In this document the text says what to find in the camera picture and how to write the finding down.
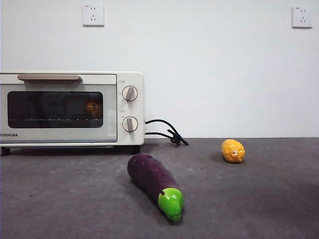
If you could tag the white wall socket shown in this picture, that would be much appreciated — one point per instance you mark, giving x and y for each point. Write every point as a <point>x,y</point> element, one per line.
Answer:
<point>302,17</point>
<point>93,15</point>

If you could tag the yellow lemon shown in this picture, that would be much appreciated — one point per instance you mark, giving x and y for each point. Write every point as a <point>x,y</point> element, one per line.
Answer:
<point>233,150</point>

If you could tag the white toaster oven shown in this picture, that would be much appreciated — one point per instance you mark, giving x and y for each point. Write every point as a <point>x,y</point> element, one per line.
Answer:
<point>130,109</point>

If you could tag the round beige oven knob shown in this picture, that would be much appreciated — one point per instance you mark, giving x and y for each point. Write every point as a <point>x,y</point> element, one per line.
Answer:
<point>129,124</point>
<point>129,94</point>

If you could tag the purple eggplant with green stem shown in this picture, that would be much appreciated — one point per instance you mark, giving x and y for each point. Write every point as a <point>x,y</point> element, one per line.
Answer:
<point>149,174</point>

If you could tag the brown potato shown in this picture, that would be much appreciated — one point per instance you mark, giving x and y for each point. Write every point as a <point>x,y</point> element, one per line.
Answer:
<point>93,107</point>

